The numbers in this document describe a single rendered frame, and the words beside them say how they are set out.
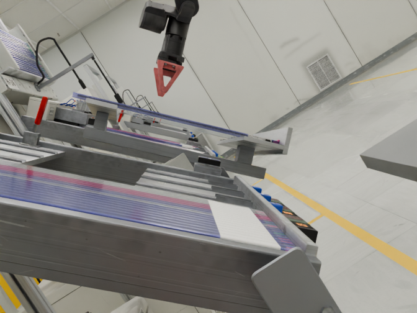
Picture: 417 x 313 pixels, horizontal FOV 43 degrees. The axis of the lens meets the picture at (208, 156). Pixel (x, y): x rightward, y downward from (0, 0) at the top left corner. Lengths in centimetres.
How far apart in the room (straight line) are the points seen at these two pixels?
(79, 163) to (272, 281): 78
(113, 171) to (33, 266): 68
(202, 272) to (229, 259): 3
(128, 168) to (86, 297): 97
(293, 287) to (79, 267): 19
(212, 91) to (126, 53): 150
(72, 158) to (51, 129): 81
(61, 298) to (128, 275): 159
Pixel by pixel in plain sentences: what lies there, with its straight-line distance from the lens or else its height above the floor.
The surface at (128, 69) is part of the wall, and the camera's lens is 864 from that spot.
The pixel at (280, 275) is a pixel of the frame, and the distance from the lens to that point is 45.
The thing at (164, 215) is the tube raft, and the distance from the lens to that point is 56.
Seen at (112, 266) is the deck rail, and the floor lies 82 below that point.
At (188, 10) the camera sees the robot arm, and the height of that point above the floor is 112.
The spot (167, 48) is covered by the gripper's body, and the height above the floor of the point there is 107.
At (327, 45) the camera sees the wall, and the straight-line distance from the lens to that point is 898.
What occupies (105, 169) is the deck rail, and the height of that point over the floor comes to 90.
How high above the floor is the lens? 90
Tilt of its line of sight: 5 degrees down
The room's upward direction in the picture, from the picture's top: 32 degrees counter-clockwise
